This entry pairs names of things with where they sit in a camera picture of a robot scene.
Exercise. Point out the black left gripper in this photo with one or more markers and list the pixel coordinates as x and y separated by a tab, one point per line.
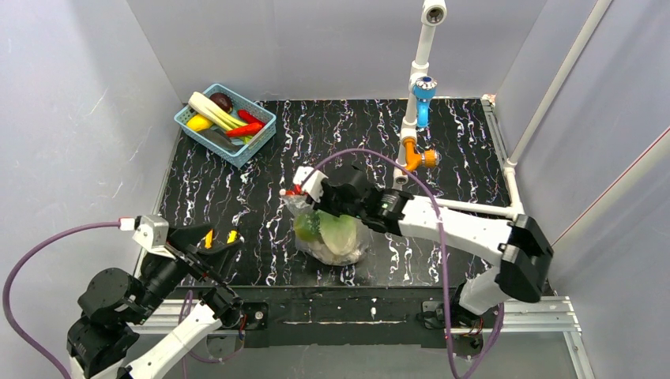
196	259

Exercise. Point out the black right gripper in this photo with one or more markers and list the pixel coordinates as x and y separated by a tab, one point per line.
325	197

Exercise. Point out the green lettuce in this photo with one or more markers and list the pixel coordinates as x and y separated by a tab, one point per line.
341	234

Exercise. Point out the clear zip bag orange zipper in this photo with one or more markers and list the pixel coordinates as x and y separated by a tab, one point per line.
297	204

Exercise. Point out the white toy dumpling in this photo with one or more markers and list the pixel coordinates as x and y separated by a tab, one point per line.
327	257

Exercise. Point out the green yellow mango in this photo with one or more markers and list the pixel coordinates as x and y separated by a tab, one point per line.
307	227

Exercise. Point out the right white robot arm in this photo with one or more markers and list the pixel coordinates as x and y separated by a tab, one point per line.
517	250

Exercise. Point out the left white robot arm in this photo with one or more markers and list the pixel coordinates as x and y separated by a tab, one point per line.
115	301

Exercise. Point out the orange pipe fitting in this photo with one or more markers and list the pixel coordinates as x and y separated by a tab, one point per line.
414	159

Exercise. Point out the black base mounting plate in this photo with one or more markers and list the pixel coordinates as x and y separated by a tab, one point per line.
338	316

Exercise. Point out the yellow lemon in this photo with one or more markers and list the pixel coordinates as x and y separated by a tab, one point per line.
198	123

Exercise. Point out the blue pipe fitting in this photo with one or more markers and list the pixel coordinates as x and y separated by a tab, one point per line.
424	90

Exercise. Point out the red chili pepper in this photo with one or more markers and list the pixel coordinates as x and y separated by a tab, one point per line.
248	130

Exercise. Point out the white bun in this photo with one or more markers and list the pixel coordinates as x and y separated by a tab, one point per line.
207	108

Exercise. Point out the dark purple fruit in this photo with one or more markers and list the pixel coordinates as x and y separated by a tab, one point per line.
222	101

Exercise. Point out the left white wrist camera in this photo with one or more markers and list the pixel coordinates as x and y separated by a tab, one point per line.
149	232

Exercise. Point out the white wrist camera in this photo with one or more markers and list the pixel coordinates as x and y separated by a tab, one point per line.
149	232
309	181

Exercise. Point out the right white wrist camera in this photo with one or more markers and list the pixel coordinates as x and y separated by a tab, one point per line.
309	181

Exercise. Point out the aluminium rail frame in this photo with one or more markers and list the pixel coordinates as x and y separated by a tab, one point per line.
550	314

